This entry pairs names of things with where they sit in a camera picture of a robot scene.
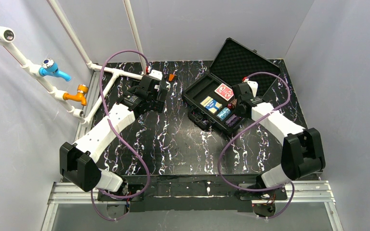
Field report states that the blue white card box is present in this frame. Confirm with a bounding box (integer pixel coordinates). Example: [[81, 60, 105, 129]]
[[200, 96, 222, 114]]

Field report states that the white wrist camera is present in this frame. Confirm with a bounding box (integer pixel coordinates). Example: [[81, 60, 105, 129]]
[[244, 79, 259, 97], [148, 69, 163, 81]]

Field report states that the blue tap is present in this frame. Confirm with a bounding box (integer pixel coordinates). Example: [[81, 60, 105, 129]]
[[39, 58, 71, 82]]

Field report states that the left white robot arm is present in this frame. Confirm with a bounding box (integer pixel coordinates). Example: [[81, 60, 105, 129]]
[[59, 75, 169, 192]]

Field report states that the red backed card deck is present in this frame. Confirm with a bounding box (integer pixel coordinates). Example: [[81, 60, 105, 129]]
[[214, 83, 234, 101]]

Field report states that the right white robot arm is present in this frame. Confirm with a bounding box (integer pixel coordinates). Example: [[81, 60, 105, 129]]
[[232, 81, 326, 190]]

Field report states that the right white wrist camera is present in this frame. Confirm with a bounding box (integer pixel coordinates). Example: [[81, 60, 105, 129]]
[[244, 79, 259, 97]]

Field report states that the orange tap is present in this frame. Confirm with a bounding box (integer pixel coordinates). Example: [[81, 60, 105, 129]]
[[62, 84, 89, 106]]

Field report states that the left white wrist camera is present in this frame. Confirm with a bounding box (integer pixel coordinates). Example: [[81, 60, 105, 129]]
[[148, 69, 163, 81]]

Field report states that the black poker set case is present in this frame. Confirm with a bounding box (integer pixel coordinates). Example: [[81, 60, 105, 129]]
[[182, 38, 281, 135]]

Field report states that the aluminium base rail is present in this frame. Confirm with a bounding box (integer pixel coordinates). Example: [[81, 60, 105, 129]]
[[41, 180, 343, 231]]

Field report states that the orange poker chip stack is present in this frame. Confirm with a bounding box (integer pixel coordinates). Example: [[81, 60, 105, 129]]
[[230, 99, 237, 108]]

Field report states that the purple poker chip stack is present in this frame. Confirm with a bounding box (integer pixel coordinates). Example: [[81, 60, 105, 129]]
[[225, 115, 240, 127]]

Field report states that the light blue chip stack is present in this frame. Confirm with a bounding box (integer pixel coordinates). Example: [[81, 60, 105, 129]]
[[216, 107, 231, 121]]

